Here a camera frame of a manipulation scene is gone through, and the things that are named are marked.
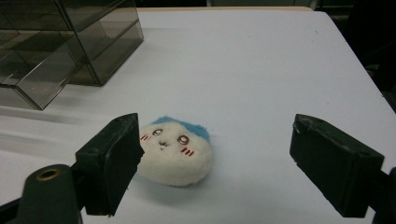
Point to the smoky clear plastic drawer cabinet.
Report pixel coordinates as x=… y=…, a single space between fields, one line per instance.
x=93 y=34

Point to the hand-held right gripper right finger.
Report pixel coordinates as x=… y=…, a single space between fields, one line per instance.
x=336 y=174

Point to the white plush toy blue hair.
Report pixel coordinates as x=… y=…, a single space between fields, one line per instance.
x=176 y=155

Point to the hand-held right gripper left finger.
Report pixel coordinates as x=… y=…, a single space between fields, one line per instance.
x=106 y=168

